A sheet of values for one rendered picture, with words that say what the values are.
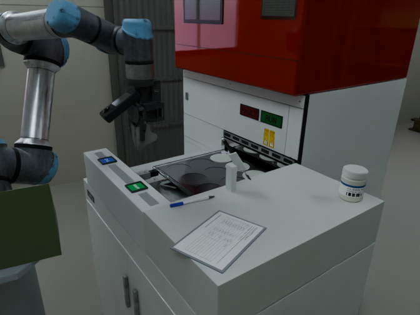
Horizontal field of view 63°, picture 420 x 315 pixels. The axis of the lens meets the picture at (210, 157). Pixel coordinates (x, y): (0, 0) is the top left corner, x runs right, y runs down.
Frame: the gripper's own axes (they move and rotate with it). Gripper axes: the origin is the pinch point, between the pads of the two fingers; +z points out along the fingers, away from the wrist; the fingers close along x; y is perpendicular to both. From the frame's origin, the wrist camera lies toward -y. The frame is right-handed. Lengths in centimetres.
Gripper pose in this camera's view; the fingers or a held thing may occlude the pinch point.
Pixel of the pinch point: (138, 149)
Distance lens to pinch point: 102.7
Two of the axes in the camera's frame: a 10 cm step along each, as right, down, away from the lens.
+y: 8.1, -2.1, 5.4
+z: -0.1, 9.3, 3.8
